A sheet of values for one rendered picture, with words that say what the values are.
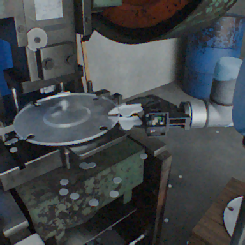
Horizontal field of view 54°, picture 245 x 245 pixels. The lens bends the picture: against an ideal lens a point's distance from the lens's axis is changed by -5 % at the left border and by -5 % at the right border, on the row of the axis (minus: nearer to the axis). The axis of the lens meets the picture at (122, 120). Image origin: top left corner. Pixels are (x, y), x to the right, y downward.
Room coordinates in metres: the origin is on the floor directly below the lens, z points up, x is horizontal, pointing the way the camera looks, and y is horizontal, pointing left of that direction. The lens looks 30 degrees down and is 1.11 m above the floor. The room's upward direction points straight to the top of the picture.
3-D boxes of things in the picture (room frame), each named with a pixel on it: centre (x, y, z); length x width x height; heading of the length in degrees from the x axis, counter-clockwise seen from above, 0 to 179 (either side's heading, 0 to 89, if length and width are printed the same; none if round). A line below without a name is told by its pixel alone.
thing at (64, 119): (0.60, 0.15, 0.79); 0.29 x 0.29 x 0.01
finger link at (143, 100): (0.61, -0.05, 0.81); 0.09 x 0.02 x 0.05; 92
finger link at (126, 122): (0.58, -0.01, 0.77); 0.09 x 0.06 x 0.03; 92
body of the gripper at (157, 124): (0.59, -0.11, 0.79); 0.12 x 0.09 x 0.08; 92
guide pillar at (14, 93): (0.69, 0.34, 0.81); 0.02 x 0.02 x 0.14; 40
